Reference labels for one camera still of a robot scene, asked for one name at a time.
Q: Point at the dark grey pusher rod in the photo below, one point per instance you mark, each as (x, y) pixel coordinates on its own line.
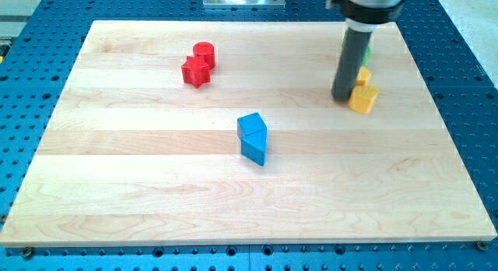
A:
(351, 59)

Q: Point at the wooden board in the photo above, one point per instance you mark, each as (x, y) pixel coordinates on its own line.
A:
(133, 155)

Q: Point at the yellow pentagon block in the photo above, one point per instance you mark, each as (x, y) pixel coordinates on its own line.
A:
(362, 98)

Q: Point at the blue cube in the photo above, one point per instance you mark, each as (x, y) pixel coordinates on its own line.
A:
(250, 124)

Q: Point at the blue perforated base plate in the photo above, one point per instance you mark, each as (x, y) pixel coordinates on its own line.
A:
(40, 59)

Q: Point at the small yellow block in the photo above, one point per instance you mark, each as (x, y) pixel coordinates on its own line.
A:
(363, 76)

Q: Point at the blue triangle block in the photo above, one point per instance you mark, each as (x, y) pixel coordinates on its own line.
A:
(253, 147)

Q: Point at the red cylinder block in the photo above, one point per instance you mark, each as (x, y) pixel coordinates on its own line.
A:
(206, 51)

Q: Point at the red star block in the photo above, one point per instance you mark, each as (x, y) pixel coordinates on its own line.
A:
(196, 71)

